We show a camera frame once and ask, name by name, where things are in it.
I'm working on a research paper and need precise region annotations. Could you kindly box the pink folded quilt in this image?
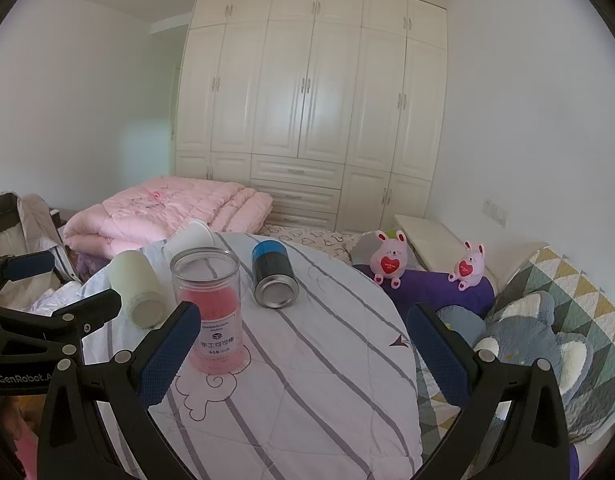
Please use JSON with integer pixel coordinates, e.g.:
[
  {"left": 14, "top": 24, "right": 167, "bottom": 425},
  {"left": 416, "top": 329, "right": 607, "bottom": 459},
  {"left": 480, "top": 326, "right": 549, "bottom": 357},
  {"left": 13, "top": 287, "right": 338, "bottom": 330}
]
[{"left": 62, "top": 176, "right": 274, "bottom": 260}]

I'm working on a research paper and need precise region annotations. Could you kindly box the cream wardrobe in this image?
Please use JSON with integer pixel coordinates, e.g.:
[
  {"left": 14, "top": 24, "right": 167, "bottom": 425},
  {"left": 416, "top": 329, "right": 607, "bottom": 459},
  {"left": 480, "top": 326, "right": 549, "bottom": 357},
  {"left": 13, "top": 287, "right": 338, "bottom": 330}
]
[{"left": 174, "top": 0, "right": 448, "bottom": 235}]

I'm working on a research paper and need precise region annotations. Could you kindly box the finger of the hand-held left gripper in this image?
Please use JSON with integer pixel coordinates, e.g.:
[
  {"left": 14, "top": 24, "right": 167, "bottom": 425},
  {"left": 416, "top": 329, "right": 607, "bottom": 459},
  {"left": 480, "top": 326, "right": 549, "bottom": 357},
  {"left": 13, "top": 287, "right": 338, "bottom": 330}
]
[
  {"left": 0, "top": 249, "right": 56, "bottom": 292},
  {"left": 0, "top": 287, "right": 123, "bottom": 357}
]

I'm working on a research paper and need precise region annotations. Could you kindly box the white plastic cup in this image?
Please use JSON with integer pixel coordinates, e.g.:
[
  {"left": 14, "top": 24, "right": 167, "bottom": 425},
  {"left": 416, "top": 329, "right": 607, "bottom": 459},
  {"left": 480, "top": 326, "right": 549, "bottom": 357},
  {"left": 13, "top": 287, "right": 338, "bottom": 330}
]
[{"left": 162, "top": 219, "right": 217, "bottom": 262}]

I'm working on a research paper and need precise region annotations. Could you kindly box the white crumpled cloth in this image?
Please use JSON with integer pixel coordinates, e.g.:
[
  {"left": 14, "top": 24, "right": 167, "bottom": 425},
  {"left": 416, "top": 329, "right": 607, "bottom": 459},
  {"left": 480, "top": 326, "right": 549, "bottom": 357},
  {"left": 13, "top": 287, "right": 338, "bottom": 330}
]
[{"left": 30, "top": 280, "right": 113, "bottom": 317}]

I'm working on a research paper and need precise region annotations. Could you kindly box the large pink rabbit plush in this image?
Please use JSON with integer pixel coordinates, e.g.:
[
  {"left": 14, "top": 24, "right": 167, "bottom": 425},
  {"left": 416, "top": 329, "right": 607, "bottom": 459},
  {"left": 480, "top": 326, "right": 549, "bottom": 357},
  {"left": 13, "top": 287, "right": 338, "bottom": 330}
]
[{"left": 370, "top": 229, "right": 408, "bottom": 289}]

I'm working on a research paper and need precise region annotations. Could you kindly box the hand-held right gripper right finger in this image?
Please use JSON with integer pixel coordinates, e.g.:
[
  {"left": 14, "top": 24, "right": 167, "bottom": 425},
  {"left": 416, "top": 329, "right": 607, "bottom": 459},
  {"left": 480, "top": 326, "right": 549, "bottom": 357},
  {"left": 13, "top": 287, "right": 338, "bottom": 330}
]
[{"left": 406, "top": 302, "right": 571, "bottom": 480}]

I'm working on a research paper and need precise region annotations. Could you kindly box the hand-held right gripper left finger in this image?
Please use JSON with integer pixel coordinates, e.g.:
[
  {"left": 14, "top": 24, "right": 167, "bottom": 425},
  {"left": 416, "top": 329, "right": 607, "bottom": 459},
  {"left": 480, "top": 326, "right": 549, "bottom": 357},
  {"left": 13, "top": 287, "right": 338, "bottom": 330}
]
[{"left": 38, "top": 301, "right": 203, "bottom": 480}]

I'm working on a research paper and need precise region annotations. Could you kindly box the blue and black metal cup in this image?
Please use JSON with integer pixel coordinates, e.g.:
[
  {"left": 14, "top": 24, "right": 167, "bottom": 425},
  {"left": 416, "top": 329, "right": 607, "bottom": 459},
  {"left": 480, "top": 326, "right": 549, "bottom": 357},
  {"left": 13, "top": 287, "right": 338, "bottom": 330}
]
[{"left": 251, "top": 239, "right": 299, "bottom": 309}]

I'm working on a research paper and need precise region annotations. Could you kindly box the heart print bed sheet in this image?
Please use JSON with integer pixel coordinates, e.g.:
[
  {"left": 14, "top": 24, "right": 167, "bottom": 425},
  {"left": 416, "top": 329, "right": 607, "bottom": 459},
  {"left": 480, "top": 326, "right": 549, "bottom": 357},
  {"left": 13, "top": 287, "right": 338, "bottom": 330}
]
[{"left": 258, "top": 224, "right": 373, "bottom": 264}]

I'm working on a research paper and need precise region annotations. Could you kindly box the white wall switch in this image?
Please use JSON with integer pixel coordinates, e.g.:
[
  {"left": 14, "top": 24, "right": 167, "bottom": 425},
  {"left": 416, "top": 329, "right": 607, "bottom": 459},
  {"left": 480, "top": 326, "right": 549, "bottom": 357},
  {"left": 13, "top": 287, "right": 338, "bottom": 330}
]
[{"left": 482, "top": 199, "right": 509, "bottom": 225}]

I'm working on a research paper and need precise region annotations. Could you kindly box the grey jacket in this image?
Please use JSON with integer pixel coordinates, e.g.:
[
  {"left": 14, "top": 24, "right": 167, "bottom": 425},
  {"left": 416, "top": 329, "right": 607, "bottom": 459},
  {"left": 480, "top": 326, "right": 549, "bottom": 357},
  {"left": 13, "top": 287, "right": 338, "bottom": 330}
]
[{"left": 0, "top": 191, "right": 83, "bottom": 311}]

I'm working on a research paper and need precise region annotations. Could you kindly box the clear jar with pink contents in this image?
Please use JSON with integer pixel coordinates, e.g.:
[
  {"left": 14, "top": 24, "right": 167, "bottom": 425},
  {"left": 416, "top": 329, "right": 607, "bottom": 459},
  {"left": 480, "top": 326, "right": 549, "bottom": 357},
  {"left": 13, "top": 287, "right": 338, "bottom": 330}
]
[{"left": 169, "top": 247, "right": 251, "bottom": 375}]

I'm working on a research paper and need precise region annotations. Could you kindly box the purple pillow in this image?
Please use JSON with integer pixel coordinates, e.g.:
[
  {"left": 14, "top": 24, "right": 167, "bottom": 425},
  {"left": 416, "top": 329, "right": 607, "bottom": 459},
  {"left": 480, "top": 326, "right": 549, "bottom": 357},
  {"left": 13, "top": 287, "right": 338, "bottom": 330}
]
[{"left": 352, "top": 262, "right": 497, "bottom": 322}]

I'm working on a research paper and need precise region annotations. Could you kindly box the small pink rabbit plush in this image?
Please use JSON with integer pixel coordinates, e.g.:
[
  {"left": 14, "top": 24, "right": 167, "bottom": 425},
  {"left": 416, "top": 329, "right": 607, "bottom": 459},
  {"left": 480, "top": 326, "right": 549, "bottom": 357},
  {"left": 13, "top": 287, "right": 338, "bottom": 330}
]
[{"left": 447, "top": 241, "right": 487, "bottom": 291}]

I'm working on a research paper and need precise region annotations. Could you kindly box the person's pink clothing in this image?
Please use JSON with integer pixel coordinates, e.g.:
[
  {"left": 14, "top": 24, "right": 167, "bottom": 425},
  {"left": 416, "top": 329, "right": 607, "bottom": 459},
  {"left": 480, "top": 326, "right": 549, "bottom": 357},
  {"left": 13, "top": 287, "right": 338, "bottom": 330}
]
[{"left": 8, "top": 400, "right": 39, "bottom": 480}]

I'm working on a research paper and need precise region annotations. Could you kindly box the grey bear plush cushion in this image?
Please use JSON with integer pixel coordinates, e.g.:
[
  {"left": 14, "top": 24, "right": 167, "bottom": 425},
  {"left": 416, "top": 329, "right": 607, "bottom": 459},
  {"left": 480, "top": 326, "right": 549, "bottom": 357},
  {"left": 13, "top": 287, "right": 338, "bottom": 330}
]
[{"left": 435, "top": 290, "right": 595, "bottom": 443}]

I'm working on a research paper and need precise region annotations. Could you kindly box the patchwork triangle quilt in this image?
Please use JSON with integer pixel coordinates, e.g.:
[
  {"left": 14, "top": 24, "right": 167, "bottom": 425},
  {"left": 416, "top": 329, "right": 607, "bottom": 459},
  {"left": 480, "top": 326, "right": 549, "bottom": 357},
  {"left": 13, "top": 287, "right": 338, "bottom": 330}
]
[{"left": 417, "top": 246, "right": 615, "bottom": 461}]

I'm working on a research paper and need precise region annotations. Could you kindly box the white striped blanket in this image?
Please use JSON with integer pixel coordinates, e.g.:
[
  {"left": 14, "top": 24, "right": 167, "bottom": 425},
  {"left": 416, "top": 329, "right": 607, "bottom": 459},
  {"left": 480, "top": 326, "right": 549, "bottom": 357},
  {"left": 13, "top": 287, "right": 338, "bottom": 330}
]
[{"left": 80, "top": 232, "right": 423, "bottom": 480}]

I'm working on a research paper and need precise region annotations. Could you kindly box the cream cylindrical cup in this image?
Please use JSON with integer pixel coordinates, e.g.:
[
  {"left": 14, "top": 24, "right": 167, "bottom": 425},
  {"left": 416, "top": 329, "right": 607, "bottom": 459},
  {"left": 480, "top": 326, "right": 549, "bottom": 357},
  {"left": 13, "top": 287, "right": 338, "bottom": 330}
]
[{"left": 109, "top": 250, "right": 167, "bottom": 330}]

